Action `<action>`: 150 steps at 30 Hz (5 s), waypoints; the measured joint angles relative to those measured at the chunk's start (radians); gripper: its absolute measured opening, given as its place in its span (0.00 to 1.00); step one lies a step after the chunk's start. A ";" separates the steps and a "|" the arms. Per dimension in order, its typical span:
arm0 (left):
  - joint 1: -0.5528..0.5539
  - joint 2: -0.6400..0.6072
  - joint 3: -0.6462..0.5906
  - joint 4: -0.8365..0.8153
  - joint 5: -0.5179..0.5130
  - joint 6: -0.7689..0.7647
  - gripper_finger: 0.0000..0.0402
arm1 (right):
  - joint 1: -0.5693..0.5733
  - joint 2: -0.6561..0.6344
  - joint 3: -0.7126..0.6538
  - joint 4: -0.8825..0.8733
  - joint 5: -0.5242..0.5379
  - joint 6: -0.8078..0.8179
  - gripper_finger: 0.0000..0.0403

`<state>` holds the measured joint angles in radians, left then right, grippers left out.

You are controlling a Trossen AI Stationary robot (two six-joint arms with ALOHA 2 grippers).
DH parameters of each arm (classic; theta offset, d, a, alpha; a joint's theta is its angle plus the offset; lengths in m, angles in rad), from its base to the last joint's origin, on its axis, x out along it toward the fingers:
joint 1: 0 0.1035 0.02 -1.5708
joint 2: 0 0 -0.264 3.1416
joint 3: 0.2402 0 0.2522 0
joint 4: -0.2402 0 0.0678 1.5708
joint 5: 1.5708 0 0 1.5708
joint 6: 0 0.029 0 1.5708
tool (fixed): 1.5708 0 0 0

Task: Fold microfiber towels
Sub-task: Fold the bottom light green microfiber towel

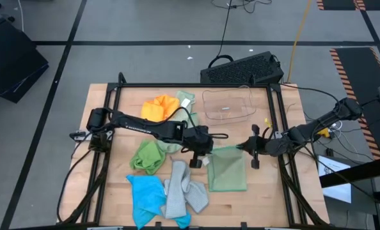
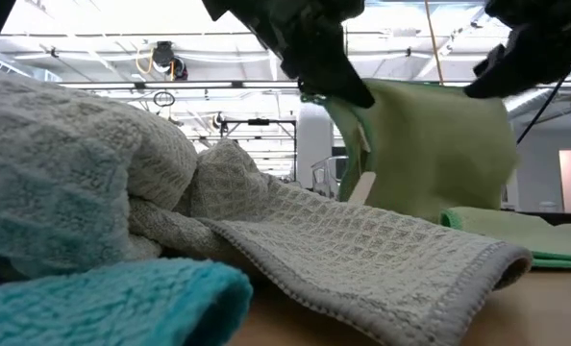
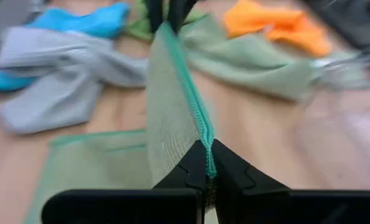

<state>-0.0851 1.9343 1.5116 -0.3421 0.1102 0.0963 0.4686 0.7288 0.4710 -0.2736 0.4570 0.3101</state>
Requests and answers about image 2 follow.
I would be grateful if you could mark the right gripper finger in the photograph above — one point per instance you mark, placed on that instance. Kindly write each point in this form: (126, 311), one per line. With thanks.
(506, 72)

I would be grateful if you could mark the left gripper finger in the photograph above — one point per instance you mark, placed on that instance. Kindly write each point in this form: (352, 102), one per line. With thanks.
(333, 81)

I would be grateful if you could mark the pale green microfiber towel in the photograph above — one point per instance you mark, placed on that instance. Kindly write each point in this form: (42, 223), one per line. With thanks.
(434, 154)

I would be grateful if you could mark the grey waffle-weave towel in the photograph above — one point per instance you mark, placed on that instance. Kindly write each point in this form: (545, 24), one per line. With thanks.
(362, 250)

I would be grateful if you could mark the turquoise microfiber towel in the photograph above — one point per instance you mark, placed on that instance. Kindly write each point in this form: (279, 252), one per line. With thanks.
(98, 307)

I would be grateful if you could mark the white building column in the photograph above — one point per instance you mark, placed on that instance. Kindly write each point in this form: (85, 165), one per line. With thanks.
(314, 144)

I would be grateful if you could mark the round black white reel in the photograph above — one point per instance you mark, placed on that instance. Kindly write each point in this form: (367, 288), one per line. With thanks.
(218, 120)

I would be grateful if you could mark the black aluminium table frame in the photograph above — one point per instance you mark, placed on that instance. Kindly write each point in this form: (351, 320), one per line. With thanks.
(554, 216)

